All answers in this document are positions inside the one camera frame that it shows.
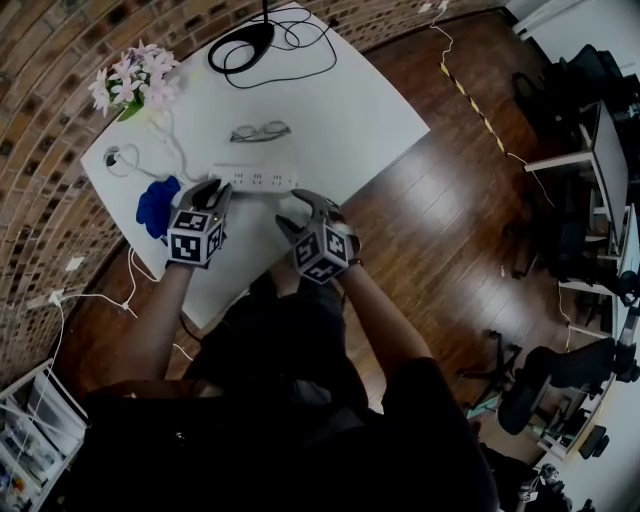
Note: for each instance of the white office desk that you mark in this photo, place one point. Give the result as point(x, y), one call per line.
point(610, 165)

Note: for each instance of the person's right forearm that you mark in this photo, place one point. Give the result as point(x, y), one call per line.
point(385, 315)

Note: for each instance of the blue cloth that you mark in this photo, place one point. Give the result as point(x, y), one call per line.
point(157, 205)

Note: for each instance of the yellow black striped tape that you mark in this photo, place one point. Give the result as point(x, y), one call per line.
point(472, 105)

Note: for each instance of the pink flowers in pot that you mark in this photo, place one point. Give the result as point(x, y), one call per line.
point(135, 80)

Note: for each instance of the thin-framed eyeglasses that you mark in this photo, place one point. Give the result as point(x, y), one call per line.
point(260, 131)

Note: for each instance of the black desk lamp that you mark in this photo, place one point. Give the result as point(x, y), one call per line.
point(255, 35)

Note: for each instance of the white metal shelf rack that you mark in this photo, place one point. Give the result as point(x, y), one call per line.
point(30, 440)

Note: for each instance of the white wall socket plate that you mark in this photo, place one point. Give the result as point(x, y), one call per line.
point(75, 263)
point(425, 7)

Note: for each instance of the white power strip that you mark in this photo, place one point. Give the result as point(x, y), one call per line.
point(255, 177)

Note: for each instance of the person's left forearm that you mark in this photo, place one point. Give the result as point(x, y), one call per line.
point(160, 325)

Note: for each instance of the white wall charger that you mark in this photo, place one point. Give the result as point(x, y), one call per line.
point(55, 298)
point(442, 6)

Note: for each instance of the black office chair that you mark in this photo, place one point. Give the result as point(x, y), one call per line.
point(580, 75)
point(565, 362)

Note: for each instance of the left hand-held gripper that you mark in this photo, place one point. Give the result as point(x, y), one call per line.
point(192, 240)

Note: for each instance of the person's body in black clothing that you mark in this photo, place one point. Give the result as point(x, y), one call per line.
point(285, 425)

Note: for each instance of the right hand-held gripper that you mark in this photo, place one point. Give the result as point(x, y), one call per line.
point(325, 250)

